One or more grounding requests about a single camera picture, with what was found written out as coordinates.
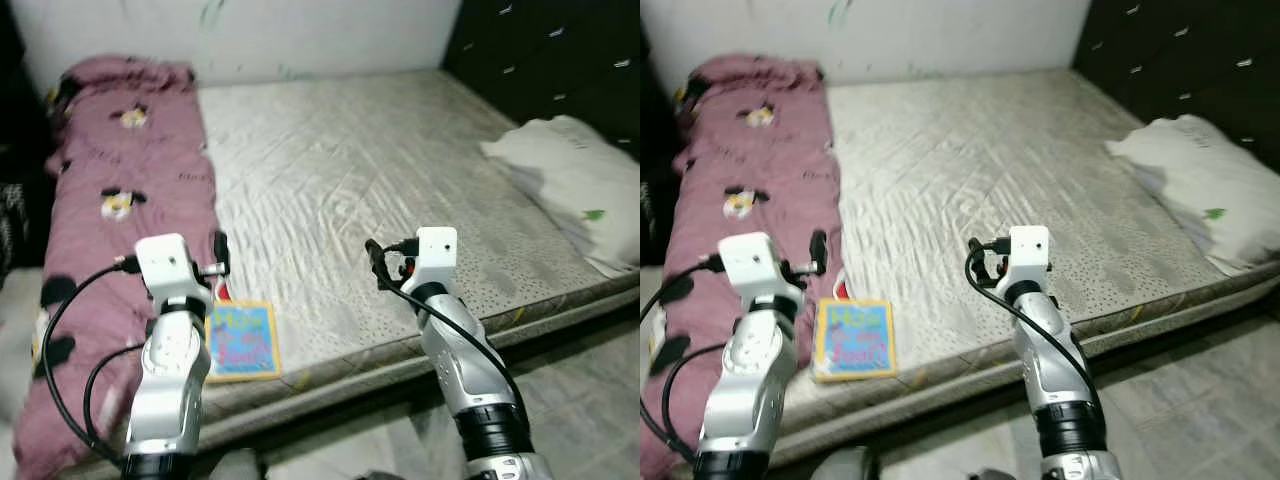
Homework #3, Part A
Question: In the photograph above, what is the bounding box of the blue yellow children's book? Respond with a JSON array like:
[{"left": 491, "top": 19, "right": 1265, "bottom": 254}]
[
  {"left": 812, "top": 297, "right": 899, "bottom": 384},
  {"left": 205, "top": 300, "right": 283, "bottom": 383}
]

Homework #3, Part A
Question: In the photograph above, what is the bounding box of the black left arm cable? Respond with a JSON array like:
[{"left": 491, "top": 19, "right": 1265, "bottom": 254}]
[
  {"left": 660, "top": 343, "right": 741, "bottom": 451},
  {"left": 640, "top": 255, "right": 726, "bottom": 466},
  {"left": 83, "top": 343, "right": 151, "bottom": 446},
  {"left": 35, "top": 255, "right": 141, "bottom": 469}
]

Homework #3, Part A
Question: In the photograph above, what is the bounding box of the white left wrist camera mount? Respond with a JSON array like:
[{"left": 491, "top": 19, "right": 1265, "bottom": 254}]
[
  {"left": 720, "top": 233, "right": 793, "bottom": 303},
  {"left": 135, "top": 233, "right": 203, "bottom": 303}
]

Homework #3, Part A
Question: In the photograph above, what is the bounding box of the white printed pillow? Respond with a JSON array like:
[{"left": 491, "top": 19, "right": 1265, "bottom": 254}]
[
  {"left": 1105, "top": 115, "right": 1280, "bottom": 277},
  {"left": 478, "top": 115, "right": 641, "bottom": 279}
]

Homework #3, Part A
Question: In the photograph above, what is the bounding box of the grey robot left leg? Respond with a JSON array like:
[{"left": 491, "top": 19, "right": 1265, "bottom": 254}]
[
  {"left": 212, "top": 448, "right": 263, "bottom": 480},
  {"left": 815, "top": 447, "right": 881, "bottom": 480}
]

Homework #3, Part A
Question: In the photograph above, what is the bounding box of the dark tufted headboard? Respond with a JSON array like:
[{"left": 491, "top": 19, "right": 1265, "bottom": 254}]
[
  {"left": 440, "top": 0, "right": 641, "bottom": 156},
  {"left": 1070, "top": 0, "right": 1280, "bottom": 173}
]

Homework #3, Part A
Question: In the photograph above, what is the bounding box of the black bag with white print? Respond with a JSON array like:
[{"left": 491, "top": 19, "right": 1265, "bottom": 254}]
[{"left": 0, "top": 180, "right": 36, "bottom": 266}]

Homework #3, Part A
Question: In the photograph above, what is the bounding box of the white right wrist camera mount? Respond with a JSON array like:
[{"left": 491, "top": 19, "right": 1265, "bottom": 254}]
[
  {"left": 413, "top": 227, "right": 460, "bottom": 291},
  {"left": 1008, "top": 226, "right": 1054, "bottom": 288}
]

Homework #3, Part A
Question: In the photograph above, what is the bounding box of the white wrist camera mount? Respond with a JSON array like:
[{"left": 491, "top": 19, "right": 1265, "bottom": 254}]
[
  {"left": 135, "top": 233, "right": 203, "bottom": 303},
  {"left": 1008, "top": 226, "right": 1054, "bottom": 288},
  {"left": 413, "top": 227, "right": 460, "bottom": 291},
  {"left": 720, "top": 233, "right": 793, "bottom": 303}
]

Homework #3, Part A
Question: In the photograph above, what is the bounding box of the mauve cartoon print blanket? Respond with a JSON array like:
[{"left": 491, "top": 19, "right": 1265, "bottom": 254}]
[
  {"left": 10, "top": 55, "right": 229, "bottom": 480},
  {"left": 645, "top": 55, "right": 849, "bottom": 480}
]

